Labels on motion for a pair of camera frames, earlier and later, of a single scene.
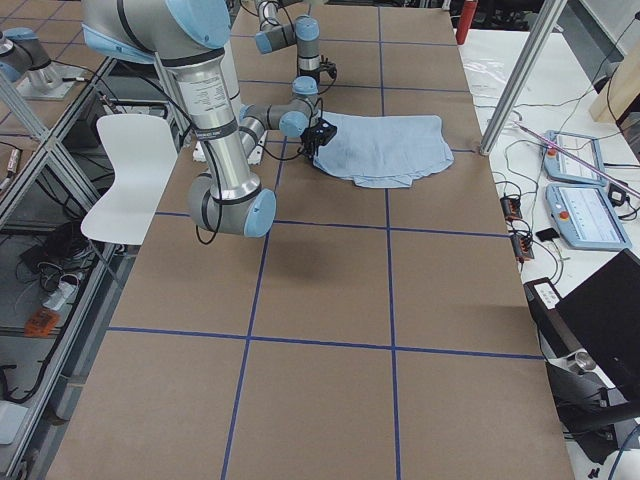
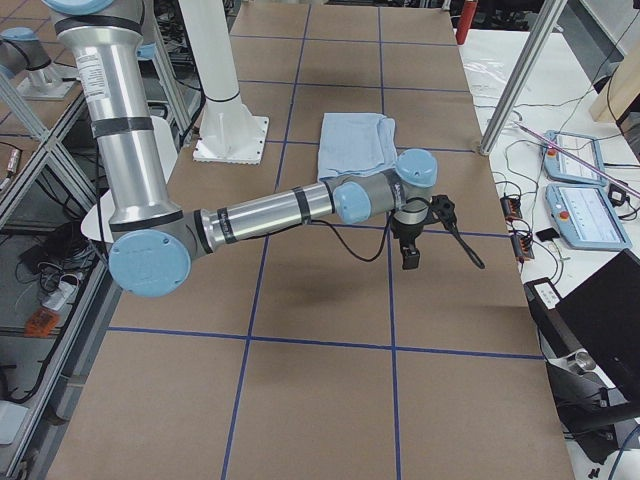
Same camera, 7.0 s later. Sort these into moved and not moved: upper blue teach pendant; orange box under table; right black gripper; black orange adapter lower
Moved: right black gripper
Not moved: orange box under table; black orange adapter lower; upper blue teach pendant
